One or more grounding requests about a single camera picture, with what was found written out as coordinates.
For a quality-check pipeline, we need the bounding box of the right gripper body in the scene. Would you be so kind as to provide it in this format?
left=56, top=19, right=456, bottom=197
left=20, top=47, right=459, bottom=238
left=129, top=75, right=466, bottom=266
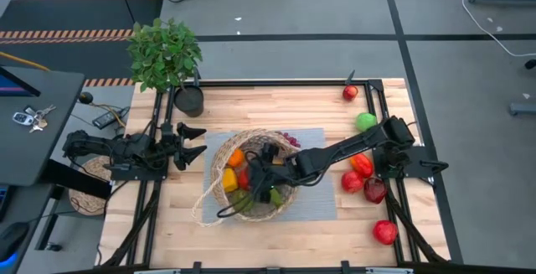
left=259, top=156, right=298, bottom=189

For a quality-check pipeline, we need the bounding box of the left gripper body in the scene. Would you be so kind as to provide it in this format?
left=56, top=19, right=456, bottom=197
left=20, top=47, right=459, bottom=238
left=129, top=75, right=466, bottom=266
left=158, top=121, right=188, bottom=173

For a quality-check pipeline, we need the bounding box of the green cucumber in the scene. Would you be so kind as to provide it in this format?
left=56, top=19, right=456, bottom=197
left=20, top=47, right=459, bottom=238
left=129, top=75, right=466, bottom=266
left=269, top=188, right=285, bottom=208

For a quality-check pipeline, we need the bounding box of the orange fruit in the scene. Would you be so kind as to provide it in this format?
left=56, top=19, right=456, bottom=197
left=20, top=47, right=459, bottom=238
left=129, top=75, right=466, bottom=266
left=228, top=148, right=246, bottom=168

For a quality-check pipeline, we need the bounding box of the yellow bell pepper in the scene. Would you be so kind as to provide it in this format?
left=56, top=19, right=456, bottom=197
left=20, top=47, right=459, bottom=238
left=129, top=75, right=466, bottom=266
left=221, top=168, right=239, bottom=194

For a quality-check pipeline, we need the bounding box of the purple grape bunch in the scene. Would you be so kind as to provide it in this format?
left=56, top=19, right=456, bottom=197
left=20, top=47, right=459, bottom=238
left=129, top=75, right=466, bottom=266
left=277, top=131, right=302, bottom=148

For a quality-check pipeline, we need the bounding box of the red orange mango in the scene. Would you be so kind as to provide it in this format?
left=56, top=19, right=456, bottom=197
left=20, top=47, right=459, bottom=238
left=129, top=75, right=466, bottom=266
left=349, top=153, right=374, bottom=178

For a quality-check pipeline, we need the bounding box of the dark red apple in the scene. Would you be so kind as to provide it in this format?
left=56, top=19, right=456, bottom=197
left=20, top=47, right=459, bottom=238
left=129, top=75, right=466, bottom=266
left=363, top=177, right=389, bottom=205

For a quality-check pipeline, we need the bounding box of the green apple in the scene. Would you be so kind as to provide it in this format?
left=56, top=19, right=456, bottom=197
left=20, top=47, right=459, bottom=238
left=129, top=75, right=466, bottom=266
left=355, top=112, right=379, bottom=133

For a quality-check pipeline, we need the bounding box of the small red apple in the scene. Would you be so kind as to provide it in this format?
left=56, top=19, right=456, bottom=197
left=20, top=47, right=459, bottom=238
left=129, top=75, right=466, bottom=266
left=342, top=84, right=360, bottom=102

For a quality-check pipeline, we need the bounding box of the woven wicker basket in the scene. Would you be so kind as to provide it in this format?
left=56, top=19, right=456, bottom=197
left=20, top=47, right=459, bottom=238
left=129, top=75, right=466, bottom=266
left=191, top=127, right=313, bottom=228

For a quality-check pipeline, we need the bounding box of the dark grey plant pot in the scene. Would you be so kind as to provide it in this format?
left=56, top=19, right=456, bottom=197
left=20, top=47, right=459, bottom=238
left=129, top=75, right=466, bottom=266
left=173, top=84, right=205, bottom=118

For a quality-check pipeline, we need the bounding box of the grey woven placemat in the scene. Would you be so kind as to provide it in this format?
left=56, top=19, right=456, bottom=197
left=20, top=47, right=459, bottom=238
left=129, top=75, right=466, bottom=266
left=201, top=128, right=338, bottom=224

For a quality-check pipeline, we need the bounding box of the black power adapter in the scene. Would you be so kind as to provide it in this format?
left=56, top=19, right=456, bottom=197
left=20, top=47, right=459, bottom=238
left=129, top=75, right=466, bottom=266
left=91, top=106, right=131, bottom=131

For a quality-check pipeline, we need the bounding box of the green leafy plant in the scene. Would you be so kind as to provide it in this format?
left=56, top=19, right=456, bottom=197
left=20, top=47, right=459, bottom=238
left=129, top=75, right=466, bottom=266
left=126, top=17, right=204, bottom=94

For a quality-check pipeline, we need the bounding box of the round woven mat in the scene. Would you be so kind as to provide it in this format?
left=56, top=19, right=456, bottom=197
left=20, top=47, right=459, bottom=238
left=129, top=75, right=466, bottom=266
left=68, top=155, right=114, bottom=216

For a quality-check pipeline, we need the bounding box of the black desk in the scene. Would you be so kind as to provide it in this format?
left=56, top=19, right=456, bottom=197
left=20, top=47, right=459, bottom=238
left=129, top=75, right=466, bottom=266
left=0, top=66, right=86, bottom=187

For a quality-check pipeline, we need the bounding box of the key bunch with fob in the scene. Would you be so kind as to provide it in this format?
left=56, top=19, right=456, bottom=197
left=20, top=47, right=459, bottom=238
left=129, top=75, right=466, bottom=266
left=11, top=104, right=58, bottom=134

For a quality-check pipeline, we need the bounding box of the computer monitor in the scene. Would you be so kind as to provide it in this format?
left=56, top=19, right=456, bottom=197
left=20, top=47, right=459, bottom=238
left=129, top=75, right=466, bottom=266
left=0, top=66, right=42, bottom=98

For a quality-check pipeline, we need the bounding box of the black hazard striped floor mat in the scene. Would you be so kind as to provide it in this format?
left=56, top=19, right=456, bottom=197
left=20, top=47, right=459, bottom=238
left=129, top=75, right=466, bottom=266
left=0, top=0, right=165, bottom=87

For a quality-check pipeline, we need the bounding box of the grey furniture foot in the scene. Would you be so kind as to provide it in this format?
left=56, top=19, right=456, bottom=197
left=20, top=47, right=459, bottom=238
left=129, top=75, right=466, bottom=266
left=508, top=101, right=536, bottom=116

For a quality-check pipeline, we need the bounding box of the black metal table frame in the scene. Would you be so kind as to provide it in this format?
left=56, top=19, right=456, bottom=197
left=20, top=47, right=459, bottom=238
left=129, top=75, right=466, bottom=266
left=100, top=79, right=453, bottom=274

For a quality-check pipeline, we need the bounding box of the yellow cable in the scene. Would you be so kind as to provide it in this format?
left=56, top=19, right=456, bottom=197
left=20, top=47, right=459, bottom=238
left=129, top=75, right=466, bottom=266
left=0, top=50, right=51, bottom=72

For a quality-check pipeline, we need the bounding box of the white cable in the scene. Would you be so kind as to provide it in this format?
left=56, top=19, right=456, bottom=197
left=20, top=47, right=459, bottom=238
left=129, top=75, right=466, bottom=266
left=435, top=0, right=536, bottom=58

